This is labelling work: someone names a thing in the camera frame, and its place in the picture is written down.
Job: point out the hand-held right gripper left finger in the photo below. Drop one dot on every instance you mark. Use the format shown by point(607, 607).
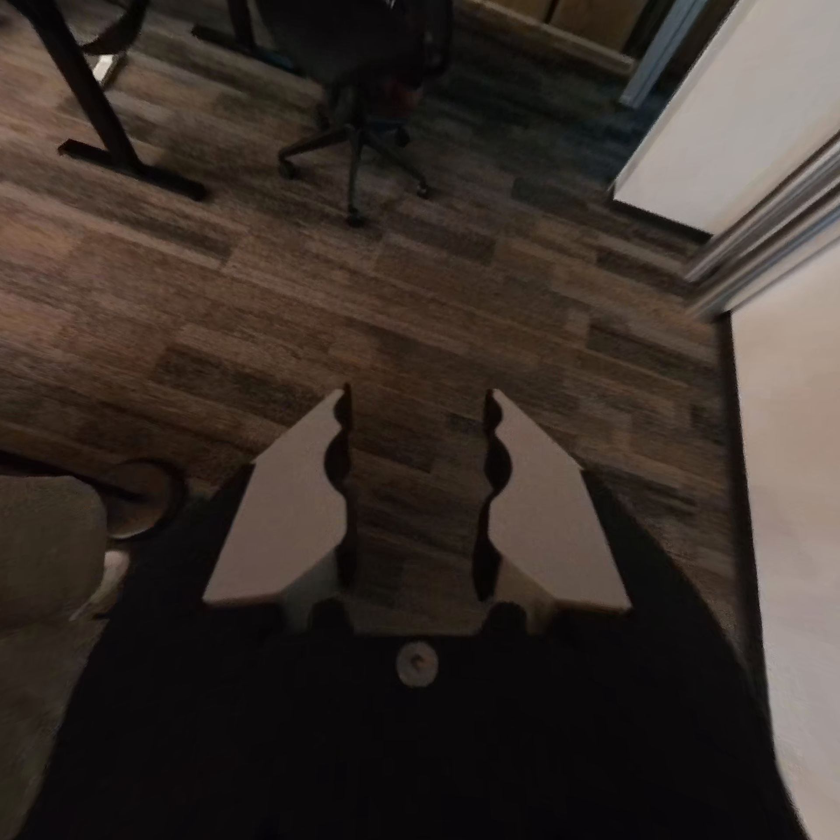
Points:
point(282, 525)

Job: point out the person's beige trousers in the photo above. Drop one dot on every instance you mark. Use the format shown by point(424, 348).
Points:
point(46, 544)

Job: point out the person's shoe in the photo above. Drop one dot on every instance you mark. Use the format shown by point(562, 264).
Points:
point(141, 502)

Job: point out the white power strip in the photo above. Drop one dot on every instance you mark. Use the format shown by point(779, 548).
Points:
point(108, 69)

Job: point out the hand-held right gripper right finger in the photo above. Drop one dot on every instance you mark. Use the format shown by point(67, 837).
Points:
point(558, 525)

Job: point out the wooden desk with black legs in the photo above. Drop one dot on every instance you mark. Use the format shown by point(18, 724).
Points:
point(98, 118)

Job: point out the silver wall conduit pipes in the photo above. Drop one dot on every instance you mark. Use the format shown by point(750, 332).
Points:
point(761, 236)

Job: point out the dark swivel office chair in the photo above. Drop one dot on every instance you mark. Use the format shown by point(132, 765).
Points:
point(367, 79)

